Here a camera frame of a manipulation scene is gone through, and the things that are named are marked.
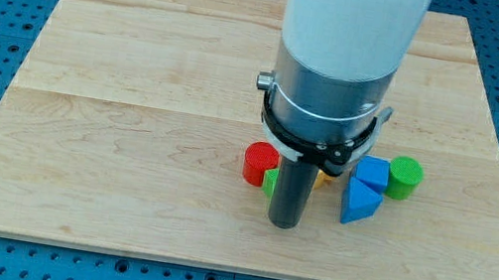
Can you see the green star block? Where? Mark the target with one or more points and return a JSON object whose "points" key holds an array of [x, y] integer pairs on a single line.
{"points": [[269, 182]]}

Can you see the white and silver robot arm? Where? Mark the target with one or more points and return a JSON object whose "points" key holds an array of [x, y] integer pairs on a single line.
{"points": [[335, 62]]}

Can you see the yellow hexagon block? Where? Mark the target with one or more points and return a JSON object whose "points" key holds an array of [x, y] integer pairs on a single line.
{"points": [[321, 180]]}

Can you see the red cylinder block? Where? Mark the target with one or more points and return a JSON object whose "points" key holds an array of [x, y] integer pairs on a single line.
{"points": [[259, 157]]}

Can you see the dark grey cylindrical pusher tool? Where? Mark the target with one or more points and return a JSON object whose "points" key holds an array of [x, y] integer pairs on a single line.
{"points": [[292, 191]]}

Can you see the light wooden board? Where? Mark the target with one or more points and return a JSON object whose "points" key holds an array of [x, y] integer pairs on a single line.
{"points": [[124, 132]]}

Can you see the blue triangular prism block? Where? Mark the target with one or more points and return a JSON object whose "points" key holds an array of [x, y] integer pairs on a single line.
{"points": [[358, 201]]}

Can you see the blue cube block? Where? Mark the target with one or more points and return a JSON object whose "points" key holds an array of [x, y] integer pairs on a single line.
{"points": [[374, 173]]}

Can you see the green cylinder block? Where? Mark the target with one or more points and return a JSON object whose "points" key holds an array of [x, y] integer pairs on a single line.
{"points": [[405, 174]]}

